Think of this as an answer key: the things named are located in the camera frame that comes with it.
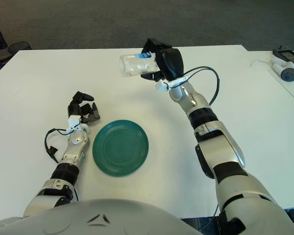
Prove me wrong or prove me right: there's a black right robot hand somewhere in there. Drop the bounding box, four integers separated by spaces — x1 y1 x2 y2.
140 38 185 81

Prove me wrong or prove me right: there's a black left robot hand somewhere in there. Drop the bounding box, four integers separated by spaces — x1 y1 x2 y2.
67 91 101 124

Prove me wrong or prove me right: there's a clear plastic bottle blue cap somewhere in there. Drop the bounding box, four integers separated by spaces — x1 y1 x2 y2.
119 51 160 78

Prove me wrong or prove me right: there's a green ribbed plate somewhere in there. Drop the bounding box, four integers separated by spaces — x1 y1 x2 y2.
92 119 149 177

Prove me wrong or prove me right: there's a silver robot torso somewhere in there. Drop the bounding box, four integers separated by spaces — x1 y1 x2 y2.
0 198 204 235

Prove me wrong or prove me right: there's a white grey handheld controller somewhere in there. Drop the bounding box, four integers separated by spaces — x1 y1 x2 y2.
271 56 294 81

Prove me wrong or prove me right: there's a left white wrist bracket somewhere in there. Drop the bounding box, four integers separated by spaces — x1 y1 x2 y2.
65 116 89 135

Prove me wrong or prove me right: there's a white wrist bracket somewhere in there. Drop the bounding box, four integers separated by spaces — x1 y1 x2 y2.
154 75 191 93
65 116 89 135

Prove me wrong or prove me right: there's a right white wrist bracket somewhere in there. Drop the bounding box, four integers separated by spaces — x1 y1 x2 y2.
154 75 191 93

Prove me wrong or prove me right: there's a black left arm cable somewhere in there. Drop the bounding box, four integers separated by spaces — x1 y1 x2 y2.
44 127 72 164

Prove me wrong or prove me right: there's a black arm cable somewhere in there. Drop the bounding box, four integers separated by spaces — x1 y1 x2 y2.
172 66 221 106
44 127 72 164

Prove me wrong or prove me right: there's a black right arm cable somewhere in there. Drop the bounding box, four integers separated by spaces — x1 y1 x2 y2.
172 66 221 106

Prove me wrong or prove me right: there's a black wire mesh wastebasket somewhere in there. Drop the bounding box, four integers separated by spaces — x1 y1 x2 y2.
7 41 32 57

